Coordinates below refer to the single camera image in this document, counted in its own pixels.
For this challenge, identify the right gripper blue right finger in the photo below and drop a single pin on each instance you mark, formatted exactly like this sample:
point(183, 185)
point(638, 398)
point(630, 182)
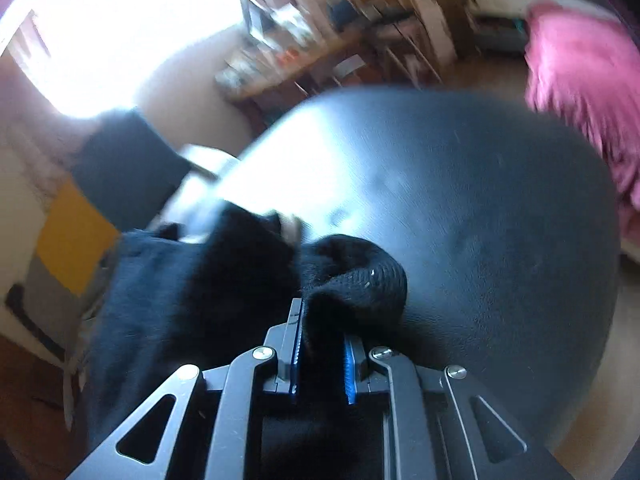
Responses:
point(441, 424)

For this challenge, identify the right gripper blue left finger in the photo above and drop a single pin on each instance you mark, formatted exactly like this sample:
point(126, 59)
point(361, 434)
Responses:
point(204, 424)

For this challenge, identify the black knit sweater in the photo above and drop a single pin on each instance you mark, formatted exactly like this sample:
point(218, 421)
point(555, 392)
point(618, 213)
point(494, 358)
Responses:
point(171, 303)

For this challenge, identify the grey yellow blue sofa chair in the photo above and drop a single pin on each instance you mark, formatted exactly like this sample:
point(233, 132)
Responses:
point(122, 178)

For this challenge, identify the wooden side table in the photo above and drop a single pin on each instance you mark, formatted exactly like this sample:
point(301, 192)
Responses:
point(265, 86)

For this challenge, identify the jars and boxes on table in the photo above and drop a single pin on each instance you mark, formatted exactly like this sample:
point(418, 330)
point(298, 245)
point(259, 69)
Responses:
point(271, 42)

